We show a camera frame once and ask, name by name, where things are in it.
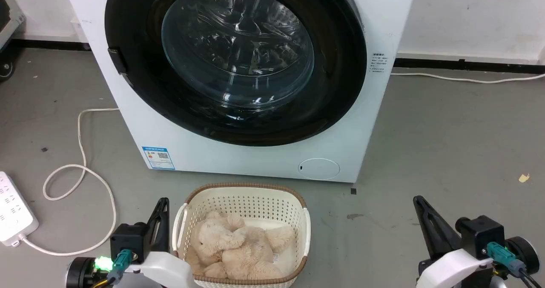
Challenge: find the white power strip cable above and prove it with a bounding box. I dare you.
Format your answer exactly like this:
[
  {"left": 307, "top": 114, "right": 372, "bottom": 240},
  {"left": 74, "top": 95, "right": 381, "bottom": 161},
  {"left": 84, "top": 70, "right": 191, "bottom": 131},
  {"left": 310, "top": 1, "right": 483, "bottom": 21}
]
[{"left": 20, "top": 108, "right": 120, "bottom": 257}]

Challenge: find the black round washer door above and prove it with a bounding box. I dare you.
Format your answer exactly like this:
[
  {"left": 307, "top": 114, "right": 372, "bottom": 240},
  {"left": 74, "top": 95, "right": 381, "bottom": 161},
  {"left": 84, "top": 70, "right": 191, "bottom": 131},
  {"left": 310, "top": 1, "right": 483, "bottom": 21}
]
[{"left": 104, "top": 0, "right": 367, "bottom": 147}]

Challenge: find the white front-loading washing machine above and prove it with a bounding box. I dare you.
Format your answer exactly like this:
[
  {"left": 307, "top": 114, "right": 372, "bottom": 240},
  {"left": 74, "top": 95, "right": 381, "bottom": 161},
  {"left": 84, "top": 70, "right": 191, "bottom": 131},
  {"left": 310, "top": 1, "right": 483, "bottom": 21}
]
[{"left": 62, "top": 0, "right": 419, "bottom": 183}]

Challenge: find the cream perforated laundry basket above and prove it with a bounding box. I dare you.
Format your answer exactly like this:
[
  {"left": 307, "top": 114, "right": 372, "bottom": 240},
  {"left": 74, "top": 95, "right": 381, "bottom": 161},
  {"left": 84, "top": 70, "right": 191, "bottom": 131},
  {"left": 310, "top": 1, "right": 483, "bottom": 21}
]
[{"left": 172, "top": 183, "right": 311, "bottom": 288}]

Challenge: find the grey wheeled cart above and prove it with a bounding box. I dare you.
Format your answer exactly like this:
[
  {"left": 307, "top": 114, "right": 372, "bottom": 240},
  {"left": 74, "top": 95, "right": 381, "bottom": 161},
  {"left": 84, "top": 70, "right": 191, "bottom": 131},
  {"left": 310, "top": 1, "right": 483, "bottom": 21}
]
[{"left": 0, "top": 0, "right": 26, "bottom": 83}]

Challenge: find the white oval filter cover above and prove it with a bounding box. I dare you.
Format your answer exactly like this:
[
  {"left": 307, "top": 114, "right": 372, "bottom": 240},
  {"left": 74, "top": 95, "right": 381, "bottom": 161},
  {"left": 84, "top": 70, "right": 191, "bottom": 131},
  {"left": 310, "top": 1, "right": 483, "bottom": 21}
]
[{"left": 298, "top": 158, "right": 341, "bottom": 180}]

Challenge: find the green plug left arm cable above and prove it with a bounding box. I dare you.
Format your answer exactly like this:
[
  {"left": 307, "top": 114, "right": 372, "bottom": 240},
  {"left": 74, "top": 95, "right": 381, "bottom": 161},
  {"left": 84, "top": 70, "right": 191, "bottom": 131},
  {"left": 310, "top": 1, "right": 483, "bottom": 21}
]
[{"left": 92, "top": 248, "right": 133, "bottom": 288}]

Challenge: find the white cable along wall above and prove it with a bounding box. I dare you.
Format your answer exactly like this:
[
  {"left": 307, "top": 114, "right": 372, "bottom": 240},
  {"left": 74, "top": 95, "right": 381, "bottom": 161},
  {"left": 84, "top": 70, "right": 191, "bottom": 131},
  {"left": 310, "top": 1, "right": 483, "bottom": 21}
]
[{"left": 390, "top": 72, "right": 545, "bottom": 84}]

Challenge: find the green plug right arm cable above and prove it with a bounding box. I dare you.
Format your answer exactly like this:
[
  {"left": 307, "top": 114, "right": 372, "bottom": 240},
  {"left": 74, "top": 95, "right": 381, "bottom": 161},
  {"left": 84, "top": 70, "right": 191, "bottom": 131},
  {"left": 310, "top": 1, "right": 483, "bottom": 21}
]
[{"left": 486, "top": 242, "right": 545, "bottom": 288}]

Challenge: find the white power strip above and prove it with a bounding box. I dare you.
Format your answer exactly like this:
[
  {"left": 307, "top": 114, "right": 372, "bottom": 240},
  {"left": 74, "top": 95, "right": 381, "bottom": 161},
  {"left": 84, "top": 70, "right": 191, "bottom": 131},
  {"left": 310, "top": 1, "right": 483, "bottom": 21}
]
[{"left": 0, "top": 171, "right": 39, "bottom": 247}]

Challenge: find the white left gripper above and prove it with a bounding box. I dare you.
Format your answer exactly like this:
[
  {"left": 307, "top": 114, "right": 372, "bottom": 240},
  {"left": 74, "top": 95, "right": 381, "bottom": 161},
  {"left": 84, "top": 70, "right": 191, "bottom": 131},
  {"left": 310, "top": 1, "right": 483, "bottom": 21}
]
[{"left": 124, "top": 197, "right": 201, "bottom": 288}]

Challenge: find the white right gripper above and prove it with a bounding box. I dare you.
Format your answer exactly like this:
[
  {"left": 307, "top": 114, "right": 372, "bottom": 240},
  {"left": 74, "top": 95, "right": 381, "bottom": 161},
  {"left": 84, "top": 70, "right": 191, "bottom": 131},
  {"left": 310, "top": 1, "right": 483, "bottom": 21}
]
[{"left": 413, "top": 195, "right": 494, "bottom": 288}]

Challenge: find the beige plush teddy bear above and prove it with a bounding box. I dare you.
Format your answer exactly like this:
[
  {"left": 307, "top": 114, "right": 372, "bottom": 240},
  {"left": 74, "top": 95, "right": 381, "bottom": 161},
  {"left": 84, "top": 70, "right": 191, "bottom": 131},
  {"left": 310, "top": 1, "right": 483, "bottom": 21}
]
[{"left": 186, "top": 211, "right": 295, "bottom": 280}]

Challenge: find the blue energy label sticker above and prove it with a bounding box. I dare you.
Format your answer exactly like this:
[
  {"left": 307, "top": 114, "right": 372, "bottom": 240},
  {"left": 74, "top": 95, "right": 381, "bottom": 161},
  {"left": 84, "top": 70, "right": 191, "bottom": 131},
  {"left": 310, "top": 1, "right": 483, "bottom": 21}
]
[{"left": 142, "top": 146, "right": 176, "bottom": 171}]

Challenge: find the green plug arm cable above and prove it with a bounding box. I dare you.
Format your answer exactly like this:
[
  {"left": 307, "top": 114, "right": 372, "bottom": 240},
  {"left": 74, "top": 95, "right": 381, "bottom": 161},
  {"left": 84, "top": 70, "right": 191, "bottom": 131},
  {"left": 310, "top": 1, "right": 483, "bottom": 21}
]
[
  {"left": 486, "top": 242, "right": 545, "bottom": 288},
  {"left": 92, "top": 248, "right": 133, "bottom": 288}
]

